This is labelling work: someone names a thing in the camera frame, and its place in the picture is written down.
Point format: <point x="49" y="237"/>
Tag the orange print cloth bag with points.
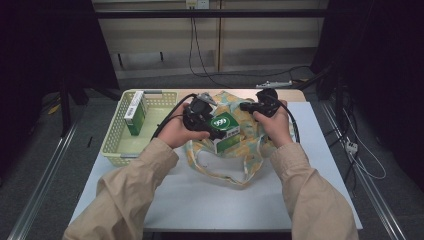
<point x="248" y="131"/>

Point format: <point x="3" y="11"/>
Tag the beige cabinet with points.
<point x="266" y="36"/>

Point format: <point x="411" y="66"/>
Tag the metal floor rail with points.
<point x="40" y="186"/>
<point x="376" y="200"/>

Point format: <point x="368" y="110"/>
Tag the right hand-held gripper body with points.
<point x="268" y="101"/>

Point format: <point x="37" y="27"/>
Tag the dark curtain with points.
<point x="383" y="50"/>
<point x="40" y="50"/>

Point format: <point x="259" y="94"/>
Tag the wooden table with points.
<point x="186" y="92"/>

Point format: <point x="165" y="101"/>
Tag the black metal bar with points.
<point x="233" y="13"/>

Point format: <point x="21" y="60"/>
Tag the tall green white box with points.
<point x="135" y="115"/>

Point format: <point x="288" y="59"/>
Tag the white power strip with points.
<point x="352" y="147"/>

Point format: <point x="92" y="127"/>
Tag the white table cover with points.
<point x="316" y="150"/>

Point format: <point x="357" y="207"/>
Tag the white wall socket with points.
<point x="197" y="4"/>

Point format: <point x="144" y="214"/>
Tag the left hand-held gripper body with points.
<point x="198" y="113"/>

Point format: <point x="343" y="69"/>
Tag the square green box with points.
<point x="226" y="126"/>

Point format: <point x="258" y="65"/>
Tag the person's right hand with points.
<point x="276" y="128"/>

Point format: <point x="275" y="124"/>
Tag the black metal stand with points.
<point x="65" y="110"/>
<point x="338" y="100"/>

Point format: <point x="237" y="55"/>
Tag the person's left hand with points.
<point x="176" y="131"/>

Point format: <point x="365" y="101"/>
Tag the pale green plastic basket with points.
<point x="113" y="143"/>

